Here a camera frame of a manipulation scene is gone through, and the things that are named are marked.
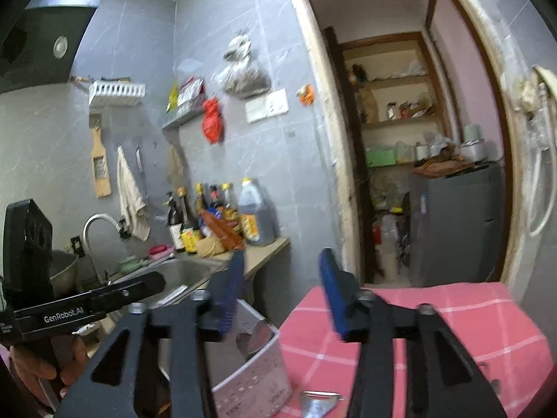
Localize hanging beige towel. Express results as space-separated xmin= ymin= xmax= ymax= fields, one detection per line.
xmin=116 ymin=145 xmax=150 ymax=242

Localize pink checked tablecloth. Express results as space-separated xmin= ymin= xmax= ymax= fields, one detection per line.
xmin=279 ymin=282 xmax=554 ymax=417

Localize metal peeler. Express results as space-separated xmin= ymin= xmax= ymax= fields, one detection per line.
xmin=300 ymin=390 xmax=344 ymax=418

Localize red plastic bag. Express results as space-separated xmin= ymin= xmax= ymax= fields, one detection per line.
xmin=202 ymin=97 xmax=224 ymax=145

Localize metal pot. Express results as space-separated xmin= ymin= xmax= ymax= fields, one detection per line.
xmin=49 ymin=250 xmax=78 ymax=297

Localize grey cabinet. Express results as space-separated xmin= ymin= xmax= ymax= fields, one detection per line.
xmin=409 ymin=162 xmax=504 ymax=288

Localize grey wall shelf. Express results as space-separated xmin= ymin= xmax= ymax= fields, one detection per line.
xmin=162 ymin=105 xmax=203 ymax=130

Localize orange wall hook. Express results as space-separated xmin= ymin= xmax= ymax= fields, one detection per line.
xmin=297 ymin=84 xmax=314 ymax=107

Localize white wall switch panel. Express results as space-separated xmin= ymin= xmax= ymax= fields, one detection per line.
xmin=245 ymin=89 xmax=289 ymax=124

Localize wooden grater board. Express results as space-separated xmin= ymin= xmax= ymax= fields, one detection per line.
xmin=89 ymin=112 xmax=111 ymax=198

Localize orange snack bag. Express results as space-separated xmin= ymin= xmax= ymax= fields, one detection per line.
xmin=200 ymin=210 xmax=244 ymax=251

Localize chrome faucet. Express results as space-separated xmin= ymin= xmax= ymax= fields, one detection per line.
xmin=81 ymin=213 xmax=130 ymax=284

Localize dark soy sauce bottle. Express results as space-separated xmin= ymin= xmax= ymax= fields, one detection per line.
xmin=166 ymin=192 xmax=185 ymax=252

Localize black range hood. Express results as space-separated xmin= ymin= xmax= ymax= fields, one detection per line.
xmin=1 ymin=7 xmax=95 ymax=93

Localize clear hanging plastic bag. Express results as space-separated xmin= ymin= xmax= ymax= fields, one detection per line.
xmin=216 ymin=33 xmax=271 ymax=99

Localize person's left hand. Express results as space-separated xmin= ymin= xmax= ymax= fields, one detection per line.
xmin=9 ymin=336 xmax=89 ymax=406

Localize yellow rubber gloves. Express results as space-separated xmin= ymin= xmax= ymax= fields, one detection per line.
xmin=518 ymin=64 xmax=557 ymax=113

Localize large dark vinegar jug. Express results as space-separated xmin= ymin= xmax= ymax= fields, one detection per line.
xmin=238 ymin=177 xmax=276 ymax=246

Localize white perforated utensil holder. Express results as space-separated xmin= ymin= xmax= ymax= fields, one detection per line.
xmin=158 ymin=297 xmax=294 ymax=418

